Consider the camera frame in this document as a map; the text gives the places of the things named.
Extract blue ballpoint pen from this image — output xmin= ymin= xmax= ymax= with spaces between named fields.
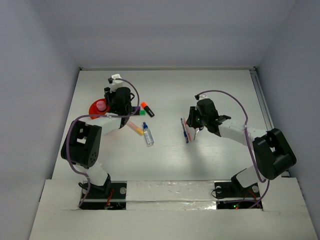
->
xmin=180 ymin=118 xmax=189 ymax=144

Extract clear spray bottle blue cap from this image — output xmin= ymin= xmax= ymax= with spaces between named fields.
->
xmin=143 ymin=122 xmax=154 ymax=146

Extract pink patterned tube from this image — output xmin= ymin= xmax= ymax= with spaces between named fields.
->
xmin=96 ymin=100 xmax=107 ymax=112

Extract red gel pen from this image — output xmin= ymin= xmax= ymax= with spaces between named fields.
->
xmin=183 ymin=118 xmax=192 ymax=142

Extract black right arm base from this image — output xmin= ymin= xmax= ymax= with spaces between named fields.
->
xmin=211 ymin=181 xmax=263 ymax=210

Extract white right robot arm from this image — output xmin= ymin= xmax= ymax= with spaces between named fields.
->
xmin=186 ymin=98 xmax=297 ymax=198

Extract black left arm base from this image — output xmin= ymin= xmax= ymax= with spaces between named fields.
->
xmin=79 ymin=181 xmax=127 ymax=210

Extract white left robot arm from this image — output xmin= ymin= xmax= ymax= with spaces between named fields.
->
xmin=60 ymin=86 xmax=135 ymax=198

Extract orange cap highlighter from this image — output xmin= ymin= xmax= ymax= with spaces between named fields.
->
xmin=140 ymin=102 xmax=155 ymax=118

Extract green cap highlighter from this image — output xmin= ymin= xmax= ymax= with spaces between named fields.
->
xmin=139 ymin=110 xmax=146 ymax=116

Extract yellow pink glue stick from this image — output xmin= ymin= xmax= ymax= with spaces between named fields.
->
xmin=126 ymin=121 xmax=144 ymax=136

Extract orange round organizer container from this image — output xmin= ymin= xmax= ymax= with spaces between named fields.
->
xmin=88 ymin=98 xmax=110 ymax=120

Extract black handled scissors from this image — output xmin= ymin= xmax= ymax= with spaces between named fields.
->
xmin=193 ymin=126 xmax=204 ymax=141

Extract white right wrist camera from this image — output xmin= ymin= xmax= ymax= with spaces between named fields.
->
xmin=194 ymin=94 xmax=208 ymax=101

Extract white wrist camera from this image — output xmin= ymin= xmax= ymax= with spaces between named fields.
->
xmin=194 ymin=94 xmax=208 ymax=101
xmin=108 ymin=73 xmax=123 ymax=92

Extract aluminium rail on right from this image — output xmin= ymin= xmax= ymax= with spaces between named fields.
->
xmin=249 ymin=68 xmax=291 ymax=177

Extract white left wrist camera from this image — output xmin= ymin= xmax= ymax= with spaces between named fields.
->
xmin=108 ymin=73 xmax=123 ymax=92

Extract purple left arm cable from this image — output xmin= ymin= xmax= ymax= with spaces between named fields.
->
xmin=66 ymin=78 xmax=140 ymax=208

